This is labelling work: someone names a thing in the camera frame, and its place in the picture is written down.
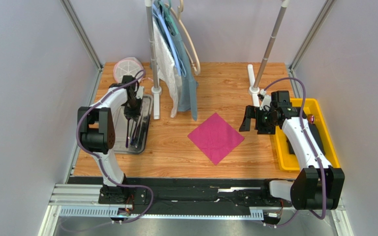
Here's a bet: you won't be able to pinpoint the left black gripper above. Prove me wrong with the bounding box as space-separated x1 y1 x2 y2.
124 96 143 122

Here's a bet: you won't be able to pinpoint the purple metal spoon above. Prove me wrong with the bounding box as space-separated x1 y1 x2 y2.
126 116 141 148

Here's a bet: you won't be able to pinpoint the pink paper napkin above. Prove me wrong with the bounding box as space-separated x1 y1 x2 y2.
188 113 245 165

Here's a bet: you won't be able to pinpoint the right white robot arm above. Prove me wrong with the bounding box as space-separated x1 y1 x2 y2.
239 105 345 211

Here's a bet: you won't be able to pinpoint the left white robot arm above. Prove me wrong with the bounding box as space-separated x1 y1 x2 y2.
75 84 142 202

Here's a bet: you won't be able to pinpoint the silver metal tray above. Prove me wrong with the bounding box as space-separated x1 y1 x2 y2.
113 94 153 155

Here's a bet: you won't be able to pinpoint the right rack pole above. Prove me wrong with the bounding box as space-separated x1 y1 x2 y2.
247 0 290 107

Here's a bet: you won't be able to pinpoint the rack pole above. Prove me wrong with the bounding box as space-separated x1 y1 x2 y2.
247 0 290 107
144 0 162 120

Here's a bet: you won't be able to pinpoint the left rack pole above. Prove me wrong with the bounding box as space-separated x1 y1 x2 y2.
144 0 162 120

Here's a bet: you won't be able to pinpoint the yellow plastic bin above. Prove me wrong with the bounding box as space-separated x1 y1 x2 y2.
273 98 341 171

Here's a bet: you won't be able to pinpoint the pink white mesh basket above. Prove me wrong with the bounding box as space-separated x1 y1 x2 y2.
113 57 144 83

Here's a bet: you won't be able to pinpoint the pink gold utensil in bin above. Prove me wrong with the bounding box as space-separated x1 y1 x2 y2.
307 114 320 124

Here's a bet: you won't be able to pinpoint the blue grey hanging cloth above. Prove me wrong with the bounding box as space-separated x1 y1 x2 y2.
166 6 198 121

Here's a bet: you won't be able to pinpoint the black object in bin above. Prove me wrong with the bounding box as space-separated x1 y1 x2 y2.
286 123 326 155

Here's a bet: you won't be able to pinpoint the white lace cloth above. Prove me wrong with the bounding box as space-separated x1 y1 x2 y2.
153 17 182 118

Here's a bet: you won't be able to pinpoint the blue clothes hanger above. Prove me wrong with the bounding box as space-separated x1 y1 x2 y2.
153 0 186 76

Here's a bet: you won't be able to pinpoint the beige clothes hanger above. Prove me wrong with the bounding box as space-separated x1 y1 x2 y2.
165 0 201 76

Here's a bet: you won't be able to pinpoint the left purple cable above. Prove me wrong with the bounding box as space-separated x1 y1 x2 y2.
76 69 155 225

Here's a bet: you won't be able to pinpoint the purple cable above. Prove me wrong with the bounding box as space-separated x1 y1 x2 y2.
261 77 327 229
76 69 155 225

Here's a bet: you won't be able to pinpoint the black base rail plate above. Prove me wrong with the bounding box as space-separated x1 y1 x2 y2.
67 177 311 217

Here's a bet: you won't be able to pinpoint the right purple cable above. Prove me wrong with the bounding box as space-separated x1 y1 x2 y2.
261 77 327 229

